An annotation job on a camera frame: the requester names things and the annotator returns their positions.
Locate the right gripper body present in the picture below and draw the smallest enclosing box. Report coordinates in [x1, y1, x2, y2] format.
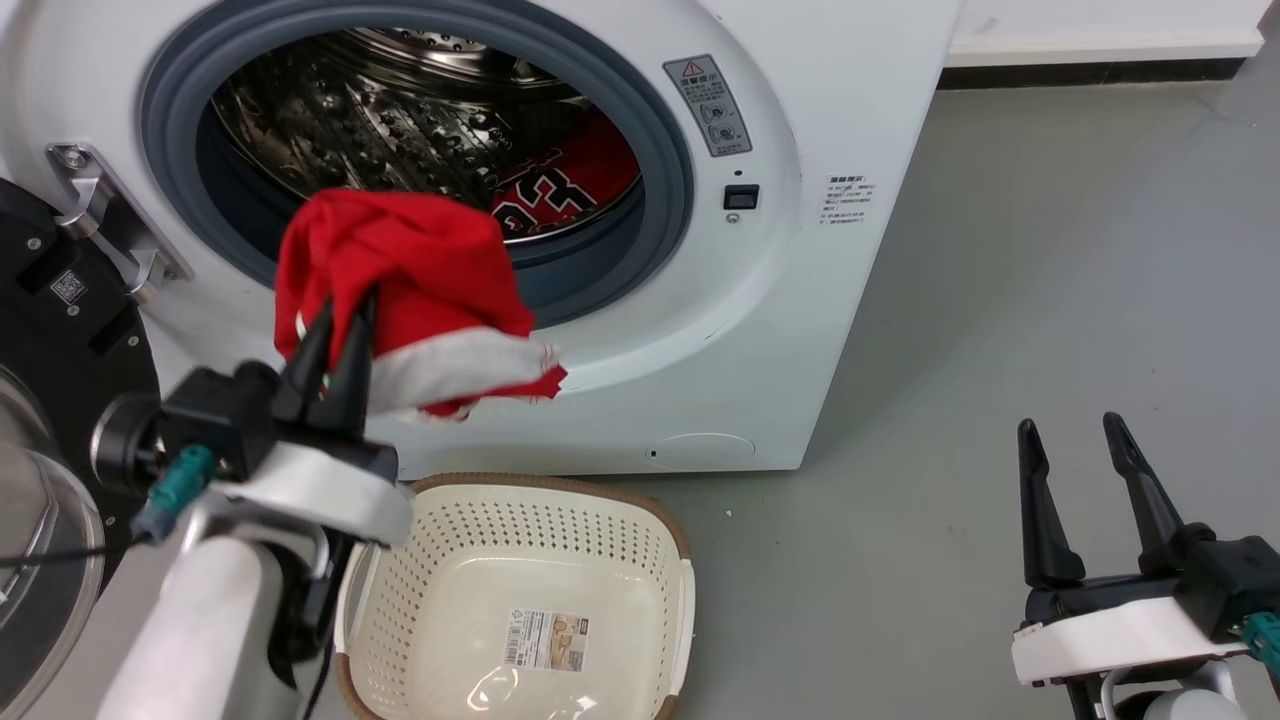
[1011, 523, 1280, 687]

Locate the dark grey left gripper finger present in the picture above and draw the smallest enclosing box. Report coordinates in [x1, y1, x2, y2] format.
[270, 303, 334, 425]
[318, 287, 379, 439]

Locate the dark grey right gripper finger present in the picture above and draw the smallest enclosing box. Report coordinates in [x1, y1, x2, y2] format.
[1017, 418, 1087, 589]
[1102, 411, 1189, 573]

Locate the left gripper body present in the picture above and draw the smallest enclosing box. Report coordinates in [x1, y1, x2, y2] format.
[89, 361, 415, 547]

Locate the red garment with grey band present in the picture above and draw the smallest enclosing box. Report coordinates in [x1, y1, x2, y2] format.
[273, 187, 568, 422]

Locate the black round washing machine door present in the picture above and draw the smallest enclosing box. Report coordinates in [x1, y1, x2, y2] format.
[0, 178, 163, 720]

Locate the cream perforated laundry basket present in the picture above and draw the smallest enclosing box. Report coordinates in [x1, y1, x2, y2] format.
[333, 473, 696, 720]

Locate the white front-load washing machine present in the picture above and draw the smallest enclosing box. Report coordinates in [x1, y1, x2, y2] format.
[0, 0, 967, 481]

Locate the basket product label sticker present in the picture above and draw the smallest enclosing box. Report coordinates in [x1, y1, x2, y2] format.
[502, 611, 591, 673]

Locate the red garment with white print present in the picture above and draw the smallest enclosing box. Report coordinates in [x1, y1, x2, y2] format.
[489, 109, 642, 241]

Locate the white text label sticker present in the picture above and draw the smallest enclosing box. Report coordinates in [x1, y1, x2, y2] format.
[818, 174, 879, 226]

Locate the grey warning label sticker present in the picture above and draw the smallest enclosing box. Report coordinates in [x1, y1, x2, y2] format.
[663, 54, 753, 158]

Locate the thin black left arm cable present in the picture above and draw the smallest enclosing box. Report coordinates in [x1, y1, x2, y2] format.
[0, 538, 141, 569]

